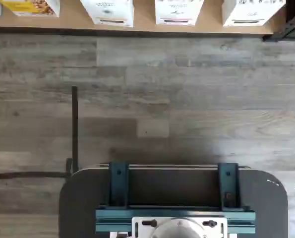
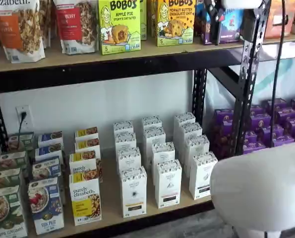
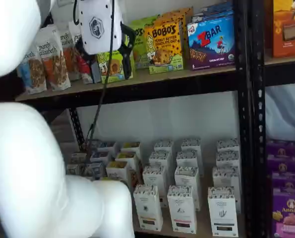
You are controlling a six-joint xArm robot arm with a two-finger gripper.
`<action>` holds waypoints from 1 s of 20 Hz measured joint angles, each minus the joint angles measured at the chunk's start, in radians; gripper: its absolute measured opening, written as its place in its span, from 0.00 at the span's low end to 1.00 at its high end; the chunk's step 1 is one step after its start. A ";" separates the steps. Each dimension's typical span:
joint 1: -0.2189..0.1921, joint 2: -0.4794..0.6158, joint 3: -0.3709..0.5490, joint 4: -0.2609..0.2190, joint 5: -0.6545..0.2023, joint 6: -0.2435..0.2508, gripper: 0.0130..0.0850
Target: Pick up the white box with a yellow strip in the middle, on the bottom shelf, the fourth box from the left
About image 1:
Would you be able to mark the white box with pink strip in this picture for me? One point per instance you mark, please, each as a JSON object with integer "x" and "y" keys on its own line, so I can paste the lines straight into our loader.
{"x": 177, "y": 12}

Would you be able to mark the black metal shelf frame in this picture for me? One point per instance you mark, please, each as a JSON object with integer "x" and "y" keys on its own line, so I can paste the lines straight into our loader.
{"x": 291, "y": 22}

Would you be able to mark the brown wooden shelf board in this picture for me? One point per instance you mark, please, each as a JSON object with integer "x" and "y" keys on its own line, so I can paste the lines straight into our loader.
{"x": 142, "y": 28}

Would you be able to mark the long black floor tape strip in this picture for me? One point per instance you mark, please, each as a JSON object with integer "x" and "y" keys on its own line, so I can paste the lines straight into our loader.
{"x": 75, "y": 124}

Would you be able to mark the white box with yellow strip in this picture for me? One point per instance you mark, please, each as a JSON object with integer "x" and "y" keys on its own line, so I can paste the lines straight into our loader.
{"x": 107, "y": 12}

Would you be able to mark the white box with black strip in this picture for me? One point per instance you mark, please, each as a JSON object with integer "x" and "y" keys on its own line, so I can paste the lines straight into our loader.
{"x": 249, "y": 12}

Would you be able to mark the teal metal upright bracket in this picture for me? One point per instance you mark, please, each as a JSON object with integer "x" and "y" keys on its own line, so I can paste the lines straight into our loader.
{"x": 227, "y": 183}
{"x": 118, "y": 183}

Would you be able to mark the yellow granola cereal box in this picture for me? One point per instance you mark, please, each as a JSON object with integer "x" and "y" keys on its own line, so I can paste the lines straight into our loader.
{"x": 33, "y": 7}

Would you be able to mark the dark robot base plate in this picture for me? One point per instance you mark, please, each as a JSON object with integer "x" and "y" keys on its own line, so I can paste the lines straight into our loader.
{"x": 77, "y": 205}

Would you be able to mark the silver robot mounting plate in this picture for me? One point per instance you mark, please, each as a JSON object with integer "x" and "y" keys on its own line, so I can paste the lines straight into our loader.
{"x": 139, "y": 228}

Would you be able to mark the silver xArm robot arm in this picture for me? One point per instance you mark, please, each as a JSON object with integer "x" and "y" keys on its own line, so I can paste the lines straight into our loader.
{"x": 179, "y": 229}

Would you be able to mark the teal metal cross beam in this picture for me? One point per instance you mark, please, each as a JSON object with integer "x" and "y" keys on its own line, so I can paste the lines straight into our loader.
{"x": 112, "y": 218}

